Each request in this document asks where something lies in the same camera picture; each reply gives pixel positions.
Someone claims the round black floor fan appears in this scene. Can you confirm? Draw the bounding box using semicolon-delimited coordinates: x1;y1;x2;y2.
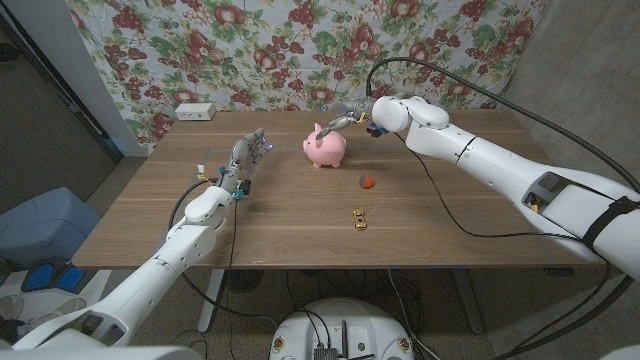
224;268;265;294

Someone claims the black floor cable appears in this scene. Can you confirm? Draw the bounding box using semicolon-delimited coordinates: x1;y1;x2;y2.
285;269;332;349

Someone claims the grey floor cable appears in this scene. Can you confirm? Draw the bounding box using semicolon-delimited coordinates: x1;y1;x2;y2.
387;267;442;360

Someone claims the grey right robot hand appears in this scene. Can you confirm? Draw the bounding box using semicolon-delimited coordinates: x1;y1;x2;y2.
314;98;376;141

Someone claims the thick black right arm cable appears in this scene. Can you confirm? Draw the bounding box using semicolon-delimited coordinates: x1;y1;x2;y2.
365;56;640;360

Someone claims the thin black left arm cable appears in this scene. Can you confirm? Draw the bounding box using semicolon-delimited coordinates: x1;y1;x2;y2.
219;198;240;360

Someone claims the white table leg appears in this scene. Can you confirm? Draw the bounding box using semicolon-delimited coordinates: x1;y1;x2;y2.
197;268;226;334

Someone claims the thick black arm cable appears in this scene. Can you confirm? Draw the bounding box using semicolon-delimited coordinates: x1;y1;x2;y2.
167;178;277;332
365;56;640;360

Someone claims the grey table leg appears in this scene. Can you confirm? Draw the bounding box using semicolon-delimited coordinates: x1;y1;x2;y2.
452;267;485;335

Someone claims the blue plastic bin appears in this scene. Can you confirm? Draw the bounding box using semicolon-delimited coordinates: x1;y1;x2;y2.
0;186;103;271

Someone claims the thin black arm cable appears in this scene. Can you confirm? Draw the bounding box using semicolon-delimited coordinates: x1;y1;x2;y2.
219;198;240;360
394;132;614;359

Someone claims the white power strip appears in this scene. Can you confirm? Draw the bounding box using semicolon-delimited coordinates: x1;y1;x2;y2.
174;102;217;122

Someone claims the blue foot pedal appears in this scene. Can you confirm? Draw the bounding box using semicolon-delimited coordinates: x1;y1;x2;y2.
54;264;86;294
22;262;55;293

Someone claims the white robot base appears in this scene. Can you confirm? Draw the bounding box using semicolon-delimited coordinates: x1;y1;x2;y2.
268;298;415;360

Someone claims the pink plastic piggy bank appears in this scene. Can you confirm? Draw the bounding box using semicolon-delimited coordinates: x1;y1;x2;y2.
302;122;348;169

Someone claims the white sneaker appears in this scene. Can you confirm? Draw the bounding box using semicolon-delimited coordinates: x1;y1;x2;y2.
22;298;87;331

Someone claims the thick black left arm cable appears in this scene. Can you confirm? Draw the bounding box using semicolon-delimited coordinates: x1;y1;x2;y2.
167;178;277;332

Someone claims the floral fruit print backdrop cloth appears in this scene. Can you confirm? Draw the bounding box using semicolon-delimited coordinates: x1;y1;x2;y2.
64;0;549;154

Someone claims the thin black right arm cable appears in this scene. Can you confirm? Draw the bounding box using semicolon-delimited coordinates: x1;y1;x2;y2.
394;132;614;359

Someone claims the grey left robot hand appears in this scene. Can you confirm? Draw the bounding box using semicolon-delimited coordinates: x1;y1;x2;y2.
218;127;274;194

